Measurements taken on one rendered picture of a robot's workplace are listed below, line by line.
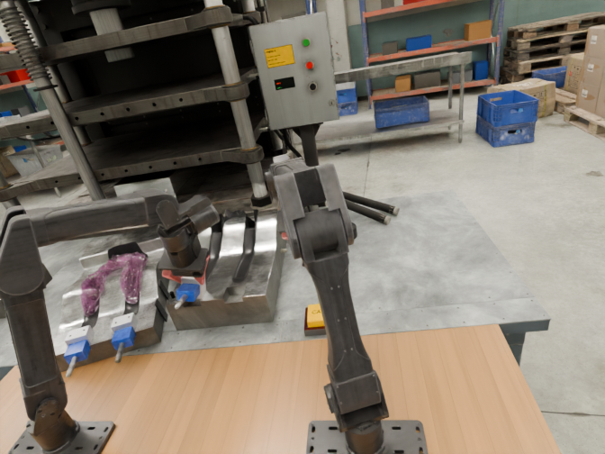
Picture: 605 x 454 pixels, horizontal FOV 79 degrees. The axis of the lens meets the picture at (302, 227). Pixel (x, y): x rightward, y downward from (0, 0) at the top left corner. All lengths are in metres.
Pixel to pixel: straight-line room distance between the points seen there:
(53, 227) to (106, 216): 0.08
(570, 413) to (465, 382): 1.06
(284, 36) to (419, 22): 5.87
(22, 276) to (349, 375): 0.54
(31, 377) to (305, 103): 1.26
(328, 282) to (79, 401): 0.68
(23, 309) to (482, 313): 0.90
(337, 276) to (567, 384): 1.51
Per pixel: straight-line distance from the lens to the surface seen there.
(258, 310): 0.94
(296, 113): 1.60
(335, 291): 0.55
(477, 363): 0.85
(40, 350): 0.82
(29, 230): 0.71
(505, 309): 0.97
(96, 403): 1.00
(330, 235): 0.52
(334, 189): 0.53
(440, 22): 7.37
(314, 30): 1.56
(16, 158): 6.51
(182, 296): 0.92
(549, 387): 1.91
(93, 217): 0.74
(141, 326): 1.03
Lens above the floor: 1.44
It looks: 28 degrees down
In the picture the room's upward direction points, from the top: 11 degrees counter-clockwise
